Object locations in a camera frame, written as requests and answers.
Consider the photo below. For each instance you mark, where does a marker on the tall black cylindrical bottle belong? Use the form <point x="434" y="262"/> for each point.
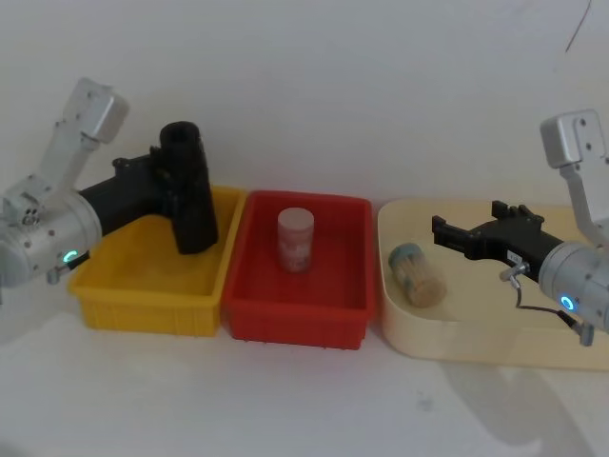
<point x="192" y="224"/>

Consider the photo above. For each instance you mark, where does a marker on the white table cloth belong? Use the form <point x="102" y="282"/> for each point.
<point x="304" y="404"/>

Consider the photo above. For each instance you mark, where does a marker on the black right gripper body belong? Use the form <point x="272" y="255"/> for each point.
<point x="514" y="243"/>

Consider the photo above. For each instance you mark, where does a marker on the yellow plastic bin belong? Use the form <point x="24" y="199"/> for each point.
<point x="143" y="290"/>

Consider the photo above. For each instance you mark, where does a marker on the clear jar with pink print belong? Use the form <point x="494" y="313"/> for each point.
<point x="296" y="238"/>

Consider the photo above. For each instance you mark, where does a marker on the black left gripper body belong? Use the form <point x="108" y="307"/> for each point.
<point x="128" y="190"/>

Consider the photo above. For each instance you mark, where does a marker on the clear toothpick holder, green lid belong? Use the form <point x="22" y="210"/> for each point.
<point x="416" y="273"/>

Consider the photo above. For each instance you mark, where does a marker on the red plastic bin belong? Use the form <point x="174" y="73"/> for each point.
<point x="295" y="309"/>

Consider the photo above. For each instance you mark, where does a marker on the cream plastic tray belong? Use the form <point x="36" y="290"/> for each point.
<point x="476" y="333"/>

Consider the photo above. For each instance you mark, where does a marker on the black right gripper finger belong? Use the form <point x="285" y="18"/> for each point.
<point x="521" y="215"/>
<point x="452" y="235"/>

